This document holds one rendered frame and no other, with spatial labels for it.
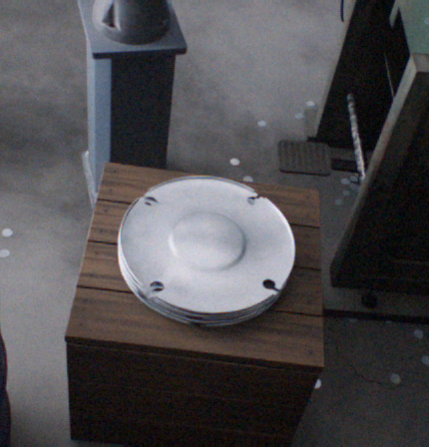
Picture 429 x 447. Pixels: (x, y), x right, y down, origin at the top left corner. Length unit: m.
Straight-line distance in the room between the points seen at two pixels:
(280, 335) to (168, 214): 0.28
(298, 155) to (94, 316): 0.75
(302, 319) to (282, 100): 1.03
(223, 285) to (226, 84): 1.06
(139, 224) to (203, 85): 0.95
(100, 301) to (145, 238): 0.13
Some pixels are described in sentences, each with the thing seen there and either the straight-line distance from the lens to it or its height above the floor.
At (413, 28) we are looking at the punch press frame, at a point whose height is 0.54.
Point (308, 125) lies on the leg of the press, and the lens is 2.07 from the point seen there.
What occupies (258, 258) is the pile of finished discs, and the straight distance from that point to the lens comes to 1.27.
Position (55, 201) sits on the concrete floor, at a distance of 1.85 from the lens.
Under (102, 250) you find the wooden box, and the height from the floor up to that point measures 0.35.
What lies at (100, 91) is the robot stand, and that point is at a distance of 1.61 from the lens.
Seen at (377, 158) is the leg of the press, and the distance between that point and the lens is 1.47.
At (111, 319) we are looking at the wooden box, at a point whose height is 0.35.
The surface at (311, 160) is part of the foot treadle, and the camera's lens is 1.79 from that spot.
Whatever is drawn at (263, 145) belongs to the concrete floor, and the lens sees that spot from 2.03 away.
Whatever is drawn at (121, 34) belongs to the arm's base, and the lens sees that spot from 1.53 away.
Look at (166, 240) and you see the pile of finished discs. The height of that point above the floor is 0.39.
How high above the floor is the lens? 1.37
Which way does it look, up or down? 49 degrees down
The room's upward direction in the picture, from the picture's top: 10 degrees clockwise
